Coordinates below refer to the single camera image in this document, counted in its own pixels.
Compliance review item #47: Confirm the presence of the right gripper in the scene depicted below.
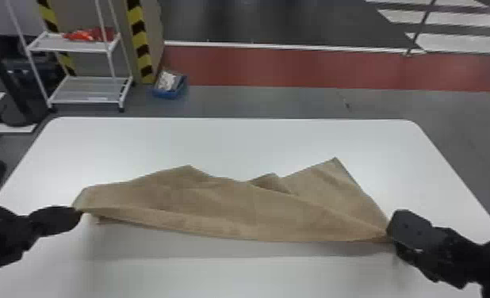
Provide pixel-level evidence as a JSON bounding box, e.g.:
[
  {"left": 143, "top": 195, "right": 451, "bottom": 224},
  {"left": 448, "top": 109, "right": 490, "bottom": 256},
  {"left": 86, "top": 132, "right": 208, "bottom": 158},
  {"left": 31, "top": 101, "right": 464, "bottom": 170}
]
[{"left": 385, "top": 208, "right": 490, "bottom": 291}]

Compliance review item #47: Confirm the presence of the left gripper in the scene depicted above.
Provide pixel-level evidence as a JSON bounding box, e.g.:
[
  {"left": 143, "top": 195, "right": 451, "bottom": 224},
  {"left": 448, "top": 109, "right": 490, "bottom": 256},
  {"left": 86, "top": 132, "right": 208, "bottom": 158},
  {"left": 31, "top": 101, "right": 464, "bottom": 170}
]
[{"left": 0, "top": 205, "right": 84, "bottom": 269}]

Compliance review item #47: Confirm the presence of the red snack packet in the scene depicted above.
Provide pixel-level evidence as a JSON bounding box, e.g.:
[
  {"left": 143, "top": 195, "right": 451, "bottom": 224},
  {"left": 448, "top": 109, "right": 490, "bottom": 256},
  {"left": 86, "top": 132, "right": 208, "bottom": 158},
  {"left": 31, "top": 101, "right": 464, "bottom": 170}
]
[{"left": 63, "top": 26, "right": 117, "bottom": 43}]

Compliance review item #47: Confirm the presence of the yellow black striped post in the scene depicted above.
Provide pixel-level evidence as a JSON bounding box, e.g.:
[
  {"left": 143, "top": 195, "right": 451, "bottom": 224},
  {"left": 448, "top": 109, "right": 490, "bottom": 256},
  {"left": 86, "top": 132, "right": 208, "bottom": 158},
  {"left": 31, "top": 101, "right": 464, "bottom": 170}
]
[
  {"left": 125, "top": 0, "right": 157, "bottom": 86},
  {"left": 36, "top": 0, "right": 78, "bottom": 77}
]

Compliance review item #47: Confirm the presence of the blue basket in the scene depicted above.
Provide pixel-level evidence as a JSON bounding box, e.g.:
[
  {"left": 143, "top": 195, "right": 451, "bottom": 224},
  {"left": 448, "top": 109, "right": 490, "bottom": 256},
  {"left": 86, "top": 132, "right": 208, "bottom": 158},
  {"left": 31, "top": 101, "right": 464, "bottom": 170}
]
[{"left": 151, "top": 70, "right": 189, "bottom": 101}]

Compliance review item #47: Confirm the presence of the white shelf trolley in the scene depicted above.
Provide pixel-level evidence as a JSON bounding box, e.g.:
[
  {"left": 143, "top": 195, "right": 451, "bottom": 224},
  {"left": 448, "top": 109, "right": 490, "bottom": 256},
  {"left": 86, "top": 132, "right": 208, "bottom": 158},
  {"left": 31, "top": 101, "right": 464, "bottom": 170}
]
[{"left": 4, "top": 0, "right": 135, "bottom": 113}]

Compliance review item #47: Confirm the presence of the beige towel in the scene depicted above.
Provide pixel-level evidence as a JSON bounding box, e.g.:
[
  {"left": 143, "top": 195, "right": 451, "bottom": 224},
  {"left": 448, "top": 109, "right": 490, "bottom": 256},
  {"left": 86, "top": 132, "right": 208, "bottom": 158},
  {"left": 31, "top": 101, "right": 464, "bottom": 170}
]
[{"left": 72, "top": 157, "right": 392, "bottom": 243}]

